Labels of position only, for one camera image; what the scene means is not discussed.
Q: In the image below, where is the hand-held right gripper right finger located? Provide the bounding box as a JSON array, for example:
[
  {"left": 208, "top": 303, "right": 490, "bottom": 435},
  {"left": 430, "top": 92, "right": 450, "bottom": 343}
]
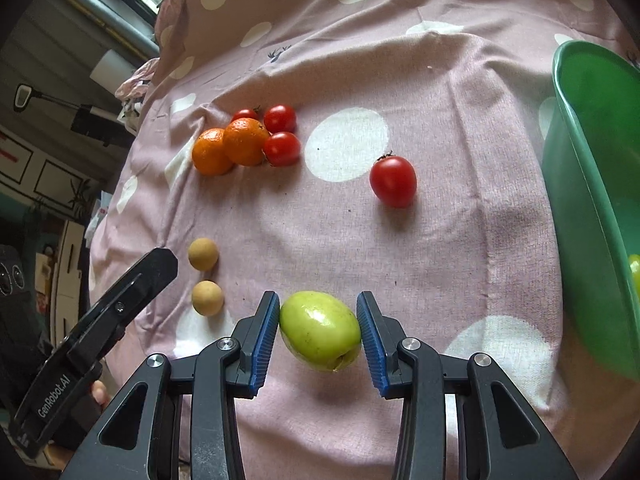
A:
[{"left": 356, "top": 291, "right": 581, "bottom": 480}]

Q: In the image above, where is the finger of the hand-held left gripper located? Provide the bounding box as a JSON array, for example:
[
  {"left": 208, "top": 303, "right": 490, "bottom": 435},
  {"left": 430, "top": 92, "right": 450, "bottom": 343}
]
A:
[{"left": 70, "top": 247, "right": 179, "bottom": 361}]

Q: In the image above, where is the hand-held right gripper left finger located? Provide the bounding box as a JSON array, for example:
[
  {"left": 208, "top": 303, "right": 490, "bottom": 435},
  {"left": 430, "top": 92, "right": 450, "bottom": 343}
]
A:
[{"left": 72, "top": 290, "right": 281, "bottom": 480}]

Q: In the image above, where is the tan longan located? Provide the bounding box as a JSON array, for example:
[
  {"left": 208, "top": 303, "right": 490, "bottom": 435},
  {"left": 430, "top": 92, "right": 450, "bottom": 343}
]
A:
[
  {"left": 191, "top": 280, "right": 224, "bottom": 317},
  {"left": 188, "top": 238, "right": 220, "bottom": 271}
]

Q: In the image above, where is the orange mandarin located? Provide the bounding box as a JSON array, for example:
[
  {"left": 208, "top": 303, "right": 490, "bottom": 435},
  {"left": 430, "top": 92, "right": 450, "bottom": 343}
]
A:
[
  {"left": 223, "top": 117, "right": 271, "bottom": 167},
  {"left": 192, "top": 128, "right": 236, "bottom": 176}
]

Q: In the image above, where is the large red tomato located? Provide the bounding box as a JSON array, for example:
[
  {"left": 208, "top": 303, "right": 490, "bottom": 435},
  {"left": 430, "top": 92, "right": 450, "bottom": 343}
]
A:
[{"left": 369, "top": 155, "right": 418, "bottom": 209}]

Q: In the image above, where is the green plastic basin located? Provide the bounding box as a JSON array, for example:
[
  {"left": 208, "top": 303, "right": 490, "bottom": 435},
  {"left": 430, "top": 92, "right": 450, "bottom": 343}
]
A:
[{"left": 541, "top": 40, "right": 640, "bottom": 381}]

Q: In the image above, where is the small black-framed mirror on arm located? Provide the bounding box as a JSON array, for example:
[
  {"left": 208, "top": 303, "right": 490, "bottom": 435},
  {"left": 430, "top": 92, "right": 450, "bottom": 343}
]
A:
[{"left": 14, "top": 84, "right": 81, "bottom": 111}]

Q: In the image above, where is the patterned white bag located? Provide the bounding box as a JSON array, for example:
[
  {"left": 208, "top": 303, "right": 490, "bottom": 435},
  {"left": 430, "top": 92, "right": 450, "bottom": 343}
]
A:
[{"left": 119, "top": 95, "right": 146, "bottom": 133}]

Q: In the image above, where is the crumpled pink cloth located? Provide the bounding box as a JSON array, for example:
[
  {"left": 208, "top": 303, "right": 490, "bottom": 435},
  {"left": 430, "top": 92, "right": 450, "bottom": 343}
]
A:
[{"left": 115, "top": 57, "right": 161, "bottom": 101}]

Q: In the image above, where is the white cylinder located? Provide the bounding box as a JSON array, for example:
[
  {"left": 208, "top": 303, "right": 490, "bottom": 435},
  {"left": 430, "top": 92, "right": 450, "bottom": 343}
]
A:
[{"left": 90, "top": 50, "right": 138, "bottom": 96}]

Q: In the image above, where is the pink polka-dot blanket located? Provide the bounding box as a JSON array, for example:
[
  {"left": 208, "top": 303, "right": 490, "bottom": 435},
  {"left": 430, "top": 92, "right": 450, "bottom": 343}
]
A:
[{"left": 87, "top": 0, "right": 640, "bottom": 480}]

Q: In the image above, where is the black-framed wall panel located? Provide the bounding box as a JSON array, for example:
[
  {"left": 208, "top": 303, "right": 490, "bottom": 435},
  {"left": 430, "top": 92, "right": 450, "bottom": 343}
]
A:
[{"left": 32, "top": 157, "right": 81, "bottom": 211}]

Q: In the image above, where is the wall poster with red print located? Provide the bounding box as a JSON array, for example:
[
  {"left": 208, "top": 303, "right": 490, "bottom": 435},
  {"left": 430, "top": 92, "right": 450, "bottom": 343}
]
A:
[{"left": 0, "top": 127, "right": 36, "bottom": 186}]

